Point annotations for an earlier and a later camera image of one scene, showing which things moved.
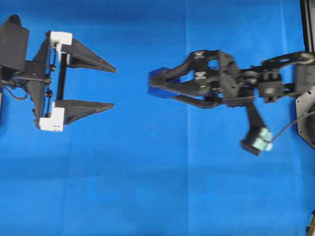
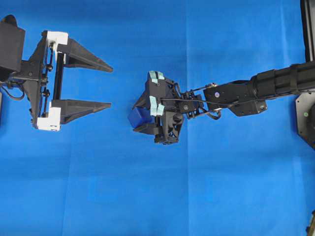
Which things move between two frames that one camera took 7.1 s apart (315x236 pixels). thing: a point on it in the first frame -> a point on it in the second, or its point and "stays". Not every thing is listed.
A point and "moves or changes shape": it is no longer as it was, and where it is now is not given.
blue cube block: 160,86 moves or changes shape
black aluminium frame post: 307,13 stays
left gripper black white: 46,78 stays
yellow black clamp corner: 310,230 stays
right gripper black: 237,86 -> 163,102
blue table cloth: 150,165 stays
